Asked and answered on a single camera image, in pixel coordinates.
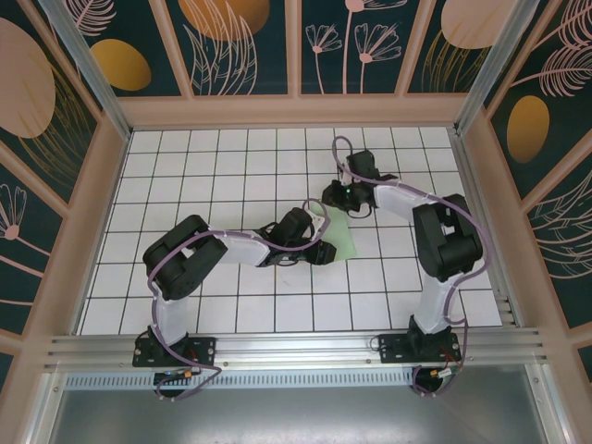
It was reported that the light green cloth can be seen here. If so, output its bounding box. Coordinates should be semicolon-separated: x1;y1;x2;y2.
318;210;360;263

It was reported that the grey metal shelf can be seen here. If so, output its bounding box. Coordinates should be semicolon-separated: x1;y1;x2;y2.
43;387;563;444

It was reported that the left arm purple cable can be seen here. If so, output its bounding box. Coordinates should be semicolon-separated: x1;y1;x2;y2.
146;198;332;402

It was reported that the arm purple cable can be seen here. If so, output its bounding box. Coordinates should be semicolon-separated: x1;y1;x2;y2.
146;198;332;402
332;135;492;398

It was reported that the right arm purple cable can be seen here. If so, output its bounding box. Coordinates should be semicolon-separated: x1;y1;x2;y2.
332;135;492;398

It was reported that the long aluminium mounting rail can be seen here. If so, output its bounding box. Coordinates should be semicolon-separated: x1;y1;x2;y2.
43;327;551;371

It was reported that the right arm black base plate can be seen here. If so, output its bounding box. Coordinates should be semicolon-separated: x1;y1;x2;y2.
377;332;462;364

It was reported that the aluminium side rail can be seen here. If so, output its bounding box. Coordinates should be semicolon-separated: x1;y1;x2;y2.
450;127;526;330

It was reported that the slotted grey cable duct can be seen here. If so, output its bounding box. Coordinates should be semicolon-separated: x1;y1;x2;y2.
64;367;417;390

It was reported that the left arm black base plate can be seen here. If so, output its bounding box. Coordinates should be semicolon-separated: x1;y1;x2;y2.
132;336;218;369

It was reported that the right aluminium corner post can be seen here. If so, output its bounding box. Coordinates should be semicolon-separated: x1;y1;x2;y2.
455;0;551;135

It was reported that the aluminium corner post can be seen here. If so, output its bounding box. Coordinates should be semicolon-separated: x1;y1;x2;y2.
455;0;551;135
39;0;133;140

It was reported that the left aluminium corner post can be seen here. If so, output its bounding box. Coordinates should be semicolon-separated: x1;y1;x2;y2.
39;0;133;140

